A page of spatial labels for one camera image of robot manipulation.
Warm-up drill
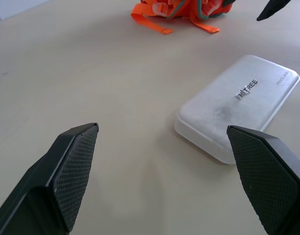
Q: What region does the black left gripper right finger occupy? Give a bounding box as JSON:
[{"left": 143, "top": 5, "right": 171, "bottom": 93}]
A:
[{"left": 227, "top": 125, "right": 300, "bottom": 235}]

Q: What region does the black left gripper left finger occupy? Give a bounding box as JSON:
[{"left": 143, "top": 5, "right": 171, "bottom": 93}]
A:
[{"left": 0, "top": 122, "right": 99, "bottom": 235}]

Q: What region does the orange fabric bag with straps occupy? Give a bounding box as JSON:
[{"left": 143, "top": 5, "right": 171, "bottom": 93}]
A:
[{"left": 130, "top": 0, "right": 232, "bottom": 35}]

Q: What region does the white pencil case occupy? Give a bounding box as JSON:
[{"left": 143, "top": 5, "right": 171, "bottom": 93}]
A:
[{"left": 174, "top": 54, "right": 300, "bottom": 165}]

